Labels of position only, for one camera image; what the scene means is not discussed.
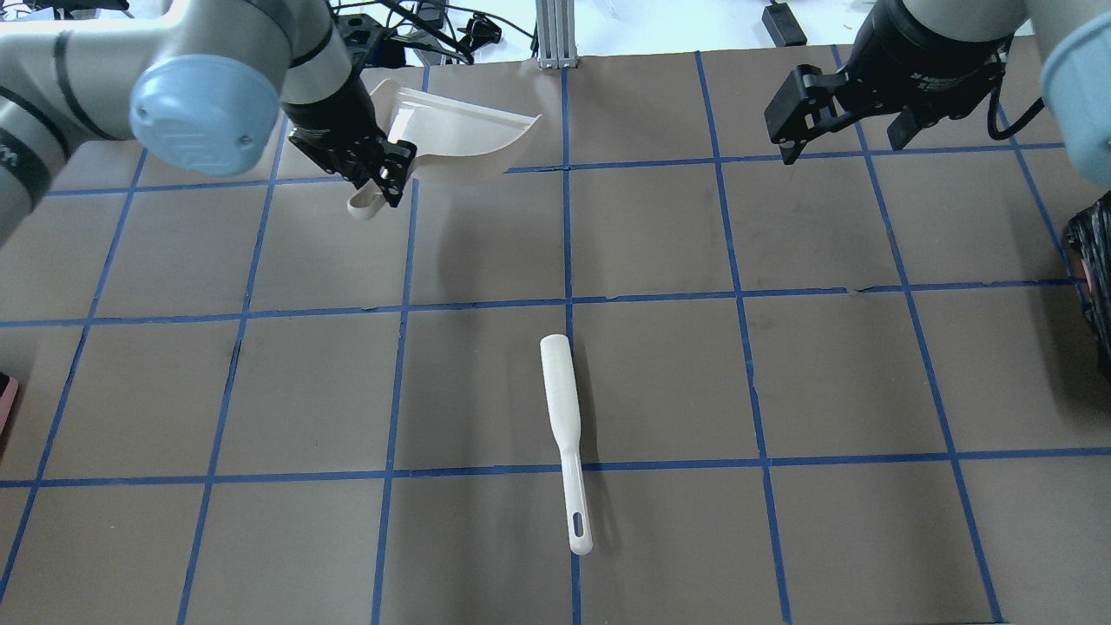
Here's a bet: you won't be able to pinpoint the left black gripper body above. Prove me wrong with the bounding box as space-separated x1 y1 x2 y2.
282 69 386 188

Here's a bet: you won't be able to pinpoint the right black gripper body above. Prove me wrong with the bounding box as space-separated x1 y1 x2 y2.
845 1 1029 120

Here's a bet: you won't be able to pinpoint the beige plastic dustpan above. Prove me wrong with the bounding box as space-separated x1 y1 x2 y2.
346 79 544 220

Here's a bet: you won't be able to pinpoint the beige hand brush black bristles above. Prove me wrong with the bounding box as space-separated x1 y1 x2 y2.
540 335 594 556

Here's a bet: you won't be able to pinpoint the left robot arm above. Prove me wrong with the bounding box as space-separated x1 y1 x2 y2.
1 1 417 239

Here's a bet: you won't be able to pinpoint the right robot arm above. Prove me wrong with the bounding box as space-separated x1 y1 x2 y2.
763 1 1110 187

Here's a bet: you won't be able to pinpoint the bin with black liner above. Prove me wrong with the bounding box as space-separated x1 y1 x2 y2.
1063 193 1110 380

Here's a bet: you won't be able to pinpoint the black power adapter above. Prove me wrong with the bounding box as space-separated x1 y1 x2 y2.
761 1 808 48

